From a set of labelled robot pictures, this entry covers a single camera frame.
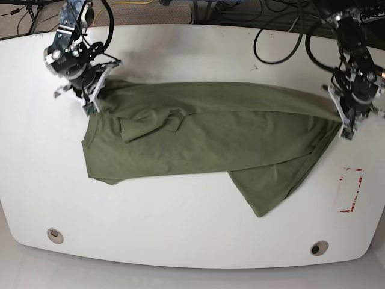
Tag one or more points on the black tripod stand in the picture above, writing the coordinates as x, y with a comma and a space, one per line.
22, 18

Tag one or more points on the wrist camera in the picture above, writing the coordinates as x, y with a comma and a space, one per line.
348, 132
90, 109

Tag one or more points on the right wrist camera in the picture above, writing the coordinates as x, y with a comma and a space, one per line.
90, 109

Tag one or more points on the white power strip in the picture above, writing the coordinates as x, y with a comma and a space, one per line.
372, 14

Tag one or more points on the left table cable grommet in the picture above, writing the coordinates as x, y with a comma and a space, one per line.
55, 236

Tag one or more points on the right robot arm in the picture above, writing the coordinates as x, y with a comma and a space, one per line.
70, 56

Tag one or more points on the right table cable grommet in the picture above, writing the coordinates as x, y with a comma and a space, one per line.
319, 248

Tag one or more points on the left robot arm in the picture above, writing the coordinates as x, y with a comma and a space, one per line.
357, 80

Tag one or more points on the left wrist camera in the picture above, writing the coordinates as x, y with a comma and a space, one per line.
348, 132

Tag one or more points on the red tape rectangle marking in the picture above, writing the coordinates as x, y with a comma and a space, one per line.
348, 189

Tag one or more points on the table cable grommet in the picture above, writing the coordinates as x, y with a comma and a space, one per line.
319, 248
55, 236

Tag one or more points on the olive green t-shirt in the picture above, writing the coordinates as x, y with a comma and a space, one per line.
268, 139

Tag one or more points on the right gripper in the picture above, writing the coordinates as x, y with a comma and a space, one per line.
85, 82

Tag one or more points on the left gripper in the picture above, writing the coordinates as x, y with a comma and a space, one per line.
350, 115

